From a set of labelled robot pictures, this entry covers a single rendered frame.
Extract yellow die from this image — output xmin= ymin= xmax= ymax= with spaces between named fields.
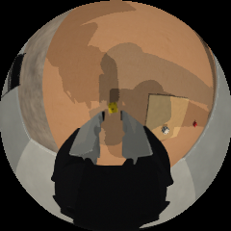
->
xmin=108 ymin=102 xmax=117 ymax=113

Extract tan square mat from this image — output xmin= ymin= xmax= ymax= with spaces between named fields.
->
xmin=145 ymin=94 xmax=189 ymax=140

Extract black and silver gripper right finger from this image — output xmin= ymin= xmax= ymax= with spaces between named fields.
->
xmin=121 ymin=111 xmax=173 ymax=187

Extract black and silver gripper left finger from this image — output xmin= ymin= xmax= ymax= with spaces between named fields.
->
xmin=51 ymin=111 xmax=105 ymax=182

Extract white die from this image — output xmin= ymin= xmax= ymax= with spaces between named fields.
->
xmin=162 ymin=126 xmax=169 ymax=134

